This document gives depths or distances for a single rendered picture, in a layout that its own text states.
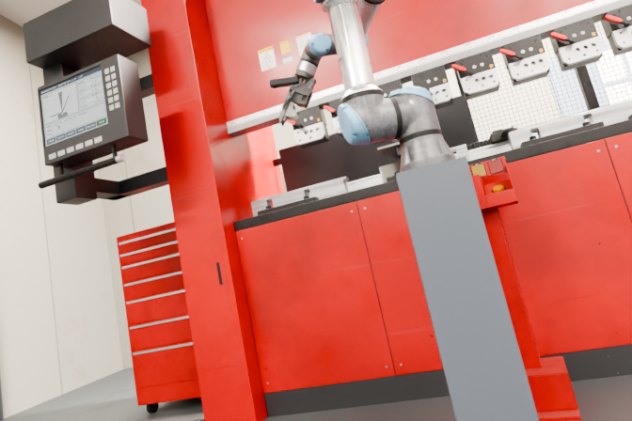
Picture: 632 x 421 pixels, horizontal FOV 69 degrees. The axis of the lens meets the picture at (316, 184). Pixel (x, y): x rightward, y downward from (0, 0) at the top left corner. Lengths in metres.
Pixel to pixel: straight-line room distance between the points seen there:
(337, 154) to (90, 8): 1.45
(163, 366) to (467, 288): 1.96
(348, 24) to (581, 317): 1.34
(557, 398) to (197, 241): 1.51
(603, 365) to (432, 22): 1.53
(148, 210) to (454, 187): 4.34
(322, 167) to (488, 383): 1.80
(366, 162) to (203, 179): 0.98
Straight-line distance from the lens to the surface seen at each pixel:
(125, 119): 2.00
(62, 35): 2.40
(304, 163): 2.78
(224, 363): 2.17
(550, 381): 1.70
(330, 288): 2.03
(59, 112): 2.26
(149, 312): 2.80
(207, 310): 2.17
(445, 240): 1.18
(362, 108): 1.22
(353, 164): 2.69
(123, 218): 5.39
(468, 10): 2.27
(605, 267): 1.99
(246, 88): 2.42
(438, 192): 1.19
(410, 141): 1.25
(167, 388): 2.81
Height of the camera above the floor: 0.58
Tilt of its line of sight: 10 degrees up
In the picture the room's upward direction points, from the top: 12 degrees counter-clockwise
